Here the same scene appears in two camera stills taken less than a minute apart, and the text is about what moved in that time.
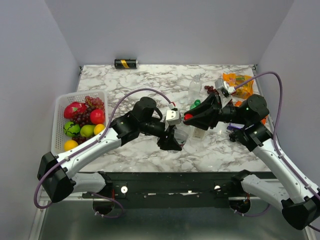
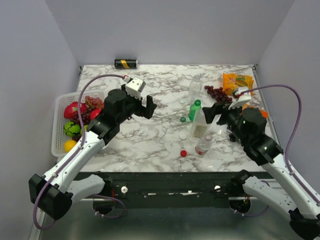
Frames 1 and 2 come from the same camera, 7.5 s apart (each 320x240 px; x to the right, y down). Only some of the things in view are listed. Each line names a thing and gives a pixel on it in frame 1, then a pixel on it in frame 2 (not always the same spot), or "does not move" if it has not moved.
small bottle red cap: [182, 133] → [203, 145]
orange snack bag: [243, 91] does not move
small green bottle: [196, 103] does not move
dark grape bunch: [233, 137] does not move
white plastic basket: [58, 138] does not move
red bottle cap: [187, 116] → [183, 153]
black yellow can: [126, 63] does not move
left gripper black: [170, 143] → [144, 111]
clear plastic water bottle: [194, 90] does not move
